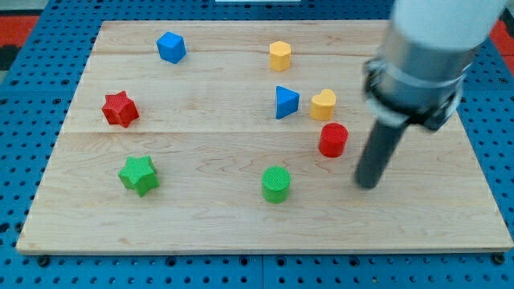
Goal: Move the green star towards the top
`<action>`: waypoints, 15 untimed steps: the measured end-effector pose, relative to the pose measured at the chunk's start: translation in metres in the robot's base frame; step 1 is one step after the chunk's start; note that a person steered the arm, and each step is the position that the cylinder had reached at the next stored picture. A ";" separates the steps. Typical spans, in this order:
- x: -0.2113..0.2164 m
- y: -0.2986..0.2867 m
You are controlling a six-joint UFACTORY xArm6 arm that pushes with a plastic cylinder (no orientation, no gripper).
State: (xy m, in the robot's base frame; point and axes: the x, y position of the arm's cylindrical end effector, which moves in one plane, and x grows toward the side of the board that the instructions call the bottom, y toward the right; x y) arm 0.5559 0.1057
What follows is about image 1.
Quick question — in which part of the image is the red star block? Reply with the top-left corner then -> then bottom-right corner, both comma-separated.
101,91 -> 140,128

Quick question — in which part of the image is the red cylinder block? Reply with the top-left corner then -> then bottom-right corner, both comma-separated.
318,123 -> 349,157

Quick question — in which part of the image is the yellow hexagon block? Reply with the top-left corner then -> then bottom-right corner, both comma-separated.
269,41 -> 292,71

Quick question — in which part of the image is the yellow heart block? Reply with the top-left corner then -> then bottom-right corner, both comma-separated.
309,88 -> 337,121

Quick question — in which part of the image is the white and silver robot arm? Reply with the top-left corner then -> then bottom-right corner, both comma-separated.
354,0 -> 507,189

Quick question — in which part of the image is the green cylinder block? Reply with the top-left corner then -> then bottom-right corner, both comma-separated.
262,166 -> 292,204

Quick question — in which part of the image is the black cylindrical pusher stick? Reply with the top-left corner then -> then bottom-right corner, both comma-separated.
354,120 -> 407,189

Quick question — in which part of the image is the green star block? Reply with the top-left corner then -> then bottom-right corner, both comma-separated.
117,156 -> 160,197

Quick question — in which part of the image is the blue triangle block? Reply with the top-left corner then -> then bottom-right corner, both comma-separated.
275,86 -> 300,120

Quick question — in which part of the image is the wooden board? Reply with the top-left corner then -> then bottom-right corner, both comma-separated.
16,20 -> 513,255

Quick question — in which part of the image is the blue cube block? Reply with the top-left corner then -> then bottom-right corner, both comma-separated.
156,31 -> 186,64

